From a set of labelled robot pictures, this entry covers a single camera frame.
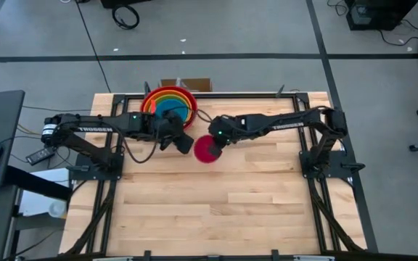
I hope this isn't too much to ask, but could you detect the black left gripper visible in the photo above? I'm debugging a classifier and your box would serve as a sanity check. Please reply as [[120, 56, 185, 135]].
[[154, 110, 195, 155]]

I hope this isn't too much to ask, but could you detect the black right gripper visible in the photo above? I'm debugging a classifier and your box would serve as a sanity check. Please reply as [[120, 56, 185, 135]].
[[208, 115, 241, 153]]

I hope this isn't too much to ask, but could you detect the small magenta plastic bowl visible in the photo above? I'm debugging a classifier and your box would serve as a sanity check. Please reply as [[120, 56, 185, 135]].
[[193, 134, 223, 165]]

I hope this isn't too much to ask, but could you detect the blue plastic bowl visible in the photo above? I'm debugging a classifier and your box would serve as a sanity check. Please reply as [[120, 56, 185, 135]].
[[155, 98, 190, 123]]

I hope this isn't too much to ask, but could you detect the red plastic bowl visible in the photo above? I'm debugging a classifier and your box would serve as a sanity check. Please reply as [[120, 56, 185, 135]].
[[140, 86, 199, 131]]

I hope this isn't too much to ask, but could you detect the green plastic bowl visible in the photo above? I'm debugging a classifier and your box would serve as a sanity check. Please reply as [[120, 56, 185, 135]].
[[149, 94, 192, 123]]

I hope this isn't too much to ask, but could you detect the orange plastic bowl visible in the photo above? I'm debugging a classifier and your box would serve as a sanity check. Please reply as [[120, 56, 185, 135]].
[[144, 88, 195, 123]]

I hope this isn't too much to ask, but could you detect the brown cardboard box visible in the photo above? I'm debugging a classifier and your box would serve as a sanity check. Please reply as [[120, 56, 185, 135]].
[[160, 78, 213, 93]]

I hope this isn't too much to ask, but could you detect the clear plastic cup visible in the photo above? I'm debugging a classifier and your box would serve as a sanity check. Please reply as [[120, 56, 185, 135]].
[[48, 200, 67, 219]]

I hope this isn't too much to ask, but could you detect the black power adapter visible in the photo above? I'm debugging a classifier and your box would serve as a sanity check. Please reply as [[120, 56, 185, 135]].
[[25, 146, 57, 167]]

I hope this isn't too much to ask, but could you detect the black box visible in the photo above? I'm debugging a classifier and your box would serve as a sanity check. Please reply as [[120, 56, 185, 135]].
[[99, 0, 152, 9]]

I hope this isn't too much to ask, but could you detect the black equipment case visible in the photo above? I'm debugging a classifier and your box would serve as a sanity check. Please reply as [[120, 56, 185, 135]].
[[344, 0, 418, 32]]

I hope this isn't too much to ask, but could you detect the black aluminium table frame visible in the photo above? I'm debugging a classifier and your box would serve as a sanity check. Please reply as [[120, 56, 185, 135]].
[[62, 92, 366, 257]]

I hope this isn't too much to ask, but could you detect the thin black floor cable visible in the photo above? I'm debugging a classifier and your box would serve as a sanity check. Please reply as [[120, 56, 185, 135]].
[[73, 0, 112, 94]]

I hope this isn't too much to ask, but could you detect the coiled black cable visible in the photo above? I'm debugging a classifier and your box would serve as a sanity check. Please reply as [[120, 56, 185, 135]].
[[111, 4, 141, 30]]

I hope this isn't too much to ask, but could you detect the yellow cable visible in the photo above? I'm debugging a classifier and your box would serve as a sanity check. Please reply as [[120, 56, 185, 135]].
[[16, 124, 44, 137]]

